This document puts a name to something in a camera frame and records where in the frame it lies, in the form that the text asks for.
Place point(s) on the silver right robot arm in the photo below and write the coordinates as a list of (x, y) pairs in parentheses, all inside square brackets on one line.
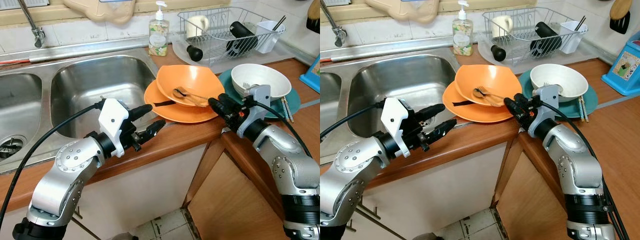
[(285, 160), (575, 165)]

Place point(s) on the black strip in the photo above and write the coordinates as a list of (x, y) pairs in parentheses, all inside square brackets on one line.
[(462, 103), (164, 103)]

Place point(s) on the thin red tube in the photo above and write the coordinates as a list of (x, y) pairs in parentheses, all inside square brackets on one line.
[(15, 61)]

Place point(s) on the soap pump bottle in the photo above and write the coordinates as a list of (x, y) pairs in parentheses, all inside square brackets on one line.
[(159, 40), (463, 39)]

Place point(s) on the teal plate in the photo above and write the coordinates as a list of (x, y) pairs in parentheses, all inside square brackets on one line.
[(590, 100), (292, 102)]

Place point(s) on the black bottle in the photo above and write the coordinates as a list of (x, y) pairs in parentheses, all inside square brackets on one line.
[(546, 37), (242, 37)]

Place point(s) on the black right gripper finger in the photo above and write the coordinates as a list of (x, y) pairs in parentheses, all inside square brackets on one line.
[(514, 108), (525, 99), (217, 108), (227, 100)]

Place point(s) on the white cutlery holder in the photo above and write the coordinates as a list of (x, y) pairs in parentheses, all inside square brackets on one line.
[(267, 40), (572, 39)]

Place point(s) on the wooden chopstick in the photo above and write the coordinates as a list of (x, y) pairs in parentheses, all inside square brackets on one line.
[(581, 110), (289, 109), (585, 109), (285, 110)]

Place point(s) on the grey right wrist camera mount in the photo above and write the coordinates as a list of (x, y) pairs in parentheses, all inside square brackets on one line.
[(547, 92), (252, 115)]

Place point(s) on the stainless steel sink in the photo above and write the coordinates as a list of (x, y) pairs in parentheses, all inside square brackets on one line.
[(400, 85), (100, 85)]

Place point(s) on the grey robot leg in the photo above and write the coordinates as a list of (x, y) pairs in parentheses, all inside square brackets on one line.
[(424, 236), (125, 236)]

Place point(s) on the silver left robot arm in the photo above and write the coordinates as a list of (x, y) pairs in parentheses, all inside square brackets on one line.
[(65, 170), (350, 170)]

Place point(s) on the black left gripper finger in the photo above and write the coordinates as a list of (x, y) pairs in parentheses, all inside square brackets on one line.
[(152, 131), (431, 111), (441, 131), (142, 110)]

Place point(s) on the metal spoon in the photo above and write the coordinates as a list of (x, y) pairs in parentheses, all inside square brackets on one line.
[(180, 92), (481, 92)]

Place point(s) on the deep orange plate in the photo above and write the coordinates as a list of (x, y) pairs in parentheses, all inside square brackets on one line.
[(492, 79), (195, 80)]

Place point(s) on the dark chopstick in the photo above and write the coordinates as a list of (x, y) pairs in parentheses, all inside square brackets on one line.
[(279, 23), (580, 23)]

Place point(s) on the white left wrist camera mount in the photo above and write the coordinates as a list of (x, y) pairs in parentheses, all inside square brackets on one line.
[(112, 117), (395, 117)]

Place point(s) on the metal fork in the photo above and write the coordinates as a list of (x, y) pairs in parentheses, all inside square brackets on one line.
[(247, 85), (549, 86)]

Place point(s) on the metal faucet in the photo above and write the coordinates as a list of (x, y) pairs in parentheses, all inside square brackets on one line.
[(37, 36), (340, 35)]

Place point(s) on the grey drain tray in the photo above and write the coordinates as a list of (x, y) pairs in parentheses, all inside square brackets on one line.
[(585, 56), (280, 58)]

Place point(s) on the white mug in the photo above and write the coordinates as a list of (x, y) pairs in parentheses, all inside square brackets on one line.
[(502, 26), (197, 26)]

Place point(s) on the white bowl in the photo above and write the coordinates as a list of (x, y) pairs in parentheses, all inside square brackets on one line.
[(272, 80), (570, 80)]

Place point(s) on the blue plastic box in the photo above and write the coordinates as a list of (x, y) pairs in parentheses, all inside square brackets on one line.
[(311, 75), (625, 80)]

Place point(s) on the sink drain strainer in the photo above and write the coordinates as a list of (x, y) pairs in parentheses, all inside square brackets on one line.
[(10, 147)]

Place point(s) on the kitchen cabinet orange wood countertop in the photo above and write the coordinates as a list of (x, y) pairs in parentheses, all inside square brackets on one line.
[(150, 145), (615, 150)]

